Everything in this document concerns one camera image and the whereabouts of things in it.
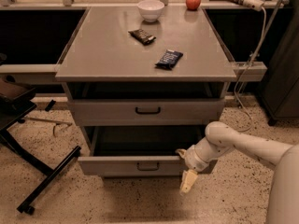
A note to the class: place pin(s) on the yellow stick on floor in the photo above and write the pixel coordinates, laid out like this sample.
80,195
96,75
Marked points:
56,122

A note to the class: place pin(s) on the red apple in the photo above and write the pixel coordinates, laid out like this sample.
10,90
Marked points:
192,4

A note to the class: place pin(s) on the grey drawer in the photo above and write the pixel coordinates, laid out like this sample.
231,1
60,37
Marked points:
138,151
142,112

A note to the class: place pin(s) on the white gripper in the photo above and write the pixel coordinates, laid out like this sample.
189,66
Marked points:
192,160

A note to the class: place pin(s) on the grey top drawer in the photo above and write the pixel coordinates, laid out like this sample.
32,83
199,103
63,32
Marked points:
142,112

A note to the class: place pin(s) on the dark cabinet at right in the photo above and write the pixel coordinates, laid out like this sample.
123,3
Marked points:
279,90

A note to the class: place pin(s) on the blue snack bag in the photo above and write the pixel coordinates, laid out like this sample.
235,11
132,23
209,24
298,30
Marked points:
169,59

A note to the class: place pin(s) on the brown snack bar wrapper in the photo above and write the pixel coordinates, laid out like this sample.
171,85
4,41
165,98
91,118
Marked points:
142,36

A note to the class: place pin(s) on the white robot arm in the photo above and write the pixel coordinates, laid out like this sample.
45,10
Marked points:
282,158

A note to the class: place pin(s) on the white bowl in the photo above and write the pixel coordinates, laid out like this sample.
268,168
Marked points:
150,10

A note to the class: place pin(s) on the grey drawer cabinet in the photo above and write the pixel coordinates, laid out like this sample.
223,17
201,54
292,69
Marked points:
105,62

